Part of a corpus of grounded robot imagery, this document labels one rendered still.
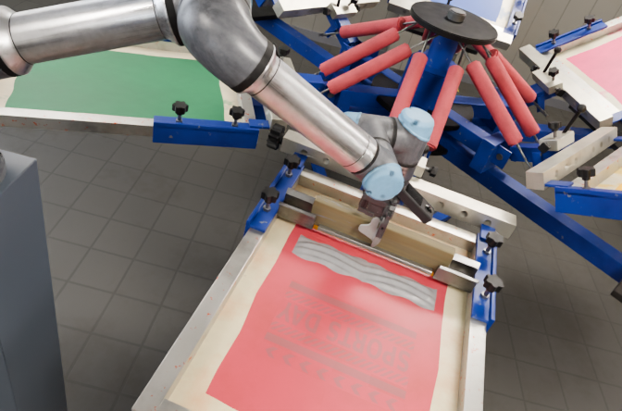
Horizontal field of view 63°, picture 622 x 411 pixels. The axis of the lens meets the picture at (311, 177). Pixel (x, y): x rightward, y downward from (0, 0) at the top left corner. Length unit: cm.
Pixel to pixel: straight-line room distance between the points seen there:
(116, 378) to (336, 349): 118
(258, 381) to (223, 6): 67
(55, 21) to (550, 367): 244
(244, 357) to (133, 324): 124
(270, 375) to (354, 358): 18
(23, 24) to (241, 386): 72
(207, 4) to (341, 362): 72
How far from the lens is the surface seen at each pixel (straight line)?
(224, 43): 77
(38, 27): 96
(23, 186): 105
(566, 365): 282
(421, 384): 113
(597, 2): 500
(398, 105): 165
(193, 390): 101
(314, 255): 125
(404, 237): 124
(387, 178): 92
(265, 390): 103
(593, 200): 146
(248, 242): 119
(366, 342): 114
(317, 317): 114
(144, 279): 239
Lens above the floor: 184
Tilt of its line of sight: 37 degrees down
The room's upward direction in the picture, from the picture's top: 16 degrees clockwise
